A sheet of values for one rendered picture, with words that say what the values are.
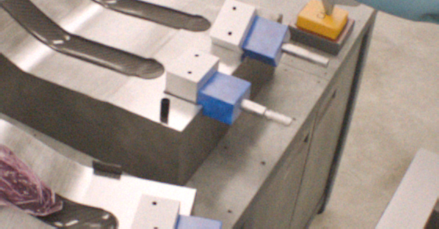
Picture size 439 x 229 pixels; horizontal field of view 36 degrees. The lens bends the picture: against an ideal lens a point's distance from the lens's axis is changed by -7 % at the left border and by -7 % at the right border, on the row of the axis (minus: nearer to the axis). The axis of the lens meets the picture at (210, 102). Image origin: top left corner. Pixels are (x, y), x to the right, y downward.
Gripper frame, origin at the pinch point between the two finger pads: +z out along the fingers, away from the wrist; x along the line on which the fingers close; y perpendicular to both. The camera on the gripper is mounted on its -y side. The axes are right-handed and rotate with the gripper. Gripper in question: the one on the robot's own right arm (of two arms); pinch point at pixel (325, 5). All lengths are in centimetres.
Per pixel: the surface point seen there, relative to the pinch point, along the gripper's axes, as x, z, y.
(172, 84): -34.1, -5.4, -5.6
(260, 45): -23.0, -5.6, -0.8
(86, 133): -38.6, 1.7, -13.4
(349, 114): 43, 50, 0
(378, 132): 84, 85, 3
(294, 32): -4.1, 3.6, -2.8
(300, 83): -12.9, 4.9, 1.8
